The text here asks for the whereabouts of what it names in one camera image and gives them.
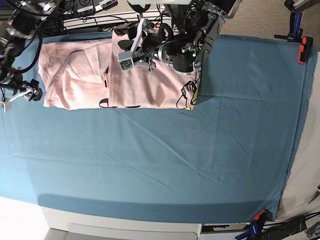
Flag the orange blue clamp bottom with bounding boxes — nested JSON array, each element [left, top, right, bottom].
[[235, 209, 269, 240]]

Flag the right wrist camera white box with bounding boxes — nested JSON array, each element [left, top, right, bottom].
[[0, 90, 30, 113]]

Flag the pink T-shirt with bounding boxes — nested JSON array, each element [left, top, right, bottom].
[[38, 34, 200, 110]]

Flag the teal table cloth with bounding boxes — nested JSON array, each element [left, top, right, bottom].
[[0, 35, 318, 224]]

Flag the black power strip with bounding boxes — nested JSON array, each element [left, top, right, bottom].
[[150, 22, 172, 33]]

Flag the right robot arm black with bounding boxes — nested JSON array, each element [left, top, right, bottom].
[[0, 0, 60, 105]]

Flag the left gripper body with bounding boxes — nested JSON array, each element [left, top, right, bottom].
[[134, 27, 175, 71]]

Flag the orange black clamp top right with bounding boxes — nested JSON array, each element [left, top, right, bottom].
[[297, 36, 314, 64]]

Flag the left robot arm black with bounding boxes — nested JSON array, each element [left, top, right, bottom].
[[115, 0, 230, 75]]

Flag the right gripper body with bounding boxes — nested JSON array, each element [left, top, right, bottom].
[[12, 79, 42, 102]]

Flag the white cabinet under table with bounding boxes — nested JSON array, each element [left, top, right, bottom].
[[41, 206, 201, 240]]

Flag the blue black clamp top right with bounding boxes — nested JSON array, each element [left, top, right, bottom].
[[274, 12, 303, 43]]

